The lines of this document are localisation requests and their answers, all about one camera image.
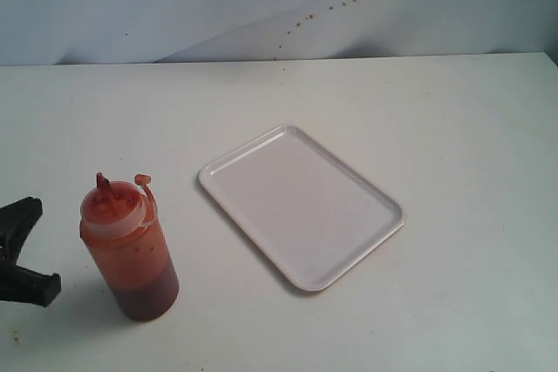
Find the red sauce squeeze bottle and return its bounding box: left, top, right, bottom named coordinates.
left=79, top=172, right=180, bottom=321

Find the white rectangular plastic tray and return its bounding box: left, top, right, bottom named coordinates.
left=198, top=125, right=405, bottom=293

